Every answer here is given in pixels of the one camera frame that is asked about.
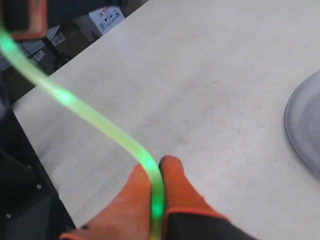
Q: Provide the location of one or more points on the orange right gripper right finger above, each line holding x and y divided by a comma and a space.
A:
187, 215

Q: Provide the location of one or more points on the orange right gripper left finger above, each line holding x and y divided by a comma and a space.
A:
126, 217

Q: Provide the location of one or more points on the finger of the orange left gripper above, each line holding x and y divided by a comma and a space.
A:
26, 19

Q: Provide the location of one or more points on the thin green straw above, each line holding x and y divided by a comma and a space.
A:
10, 50

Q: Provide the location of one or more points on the brown cardboard box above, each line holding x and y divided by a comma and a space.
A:
67, 43

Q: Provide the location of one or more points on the white cardboard box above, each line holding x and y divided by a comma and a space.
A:
106, 18

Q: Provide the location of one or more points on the round silver metal plate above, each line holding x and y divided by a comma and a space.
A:
302, 122

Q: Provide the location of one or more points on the black table frame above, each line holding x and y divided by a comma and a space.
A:
30, 207

